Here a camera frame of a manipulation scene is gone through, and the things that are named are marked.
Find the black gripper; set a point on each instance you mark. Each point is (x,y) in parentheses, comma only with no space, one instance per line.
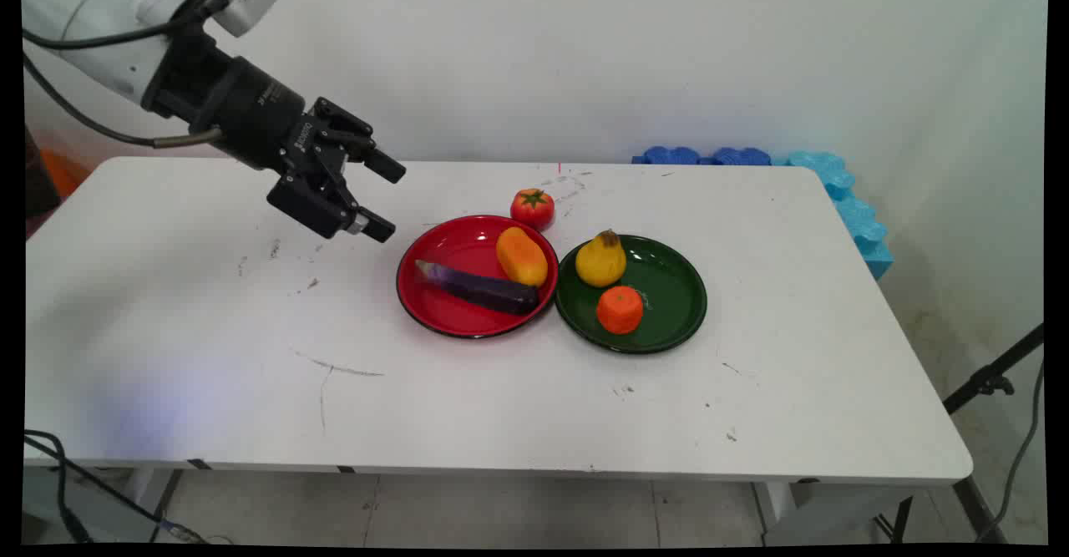
(242,106)

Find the orange toy tangerine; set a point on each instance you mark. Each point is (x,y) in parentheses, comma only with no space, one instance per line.
(620,311)

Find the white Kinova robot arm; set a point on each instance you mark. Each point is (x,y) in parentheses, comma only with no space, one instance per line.
(92,14)

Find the red round plate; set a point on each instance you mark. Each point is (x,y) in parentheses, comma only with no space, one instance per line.
(455,315)

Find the purple toy eggplant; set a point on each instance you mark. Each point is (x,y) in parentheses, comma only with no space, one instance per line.
(484,290)

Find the red toy tomato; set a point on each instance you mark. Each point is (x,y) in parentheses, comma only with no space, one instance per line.
(533,209)

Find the orange yellow toy mango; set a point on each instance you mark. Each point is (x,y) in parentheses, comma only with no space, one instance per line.
(522,256)

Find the orange object behind table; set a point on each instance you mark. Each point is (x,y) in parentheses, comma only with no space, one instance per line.
(63,173)

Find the yellow toy pear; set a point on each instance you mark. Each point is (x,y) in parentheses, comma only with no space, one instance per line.
(600,262)

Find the dark object behind table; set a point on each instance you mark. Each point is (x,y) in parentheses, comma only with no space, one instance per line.
(37,181)

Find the dark blue foam piece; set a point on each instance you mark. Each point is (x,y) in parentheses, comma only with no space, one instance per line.
(671,155)
(742,156)

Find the dark green round plate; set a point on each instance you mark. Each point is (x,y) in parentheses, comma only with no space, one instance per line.
(672,290)

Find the white table leg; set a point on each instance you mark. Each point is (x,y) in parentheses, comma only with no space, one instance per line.
(146,490)

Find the light blue foam mat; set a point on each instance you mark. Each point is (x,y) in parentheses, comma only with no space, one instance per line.
(852,215)

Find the black tripod stand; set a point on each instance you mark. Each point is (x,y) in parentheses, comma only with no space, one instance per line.
(990,382)

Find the white table leg frame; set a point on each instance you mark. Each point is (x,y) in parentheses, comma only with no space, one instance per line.
(802,511)

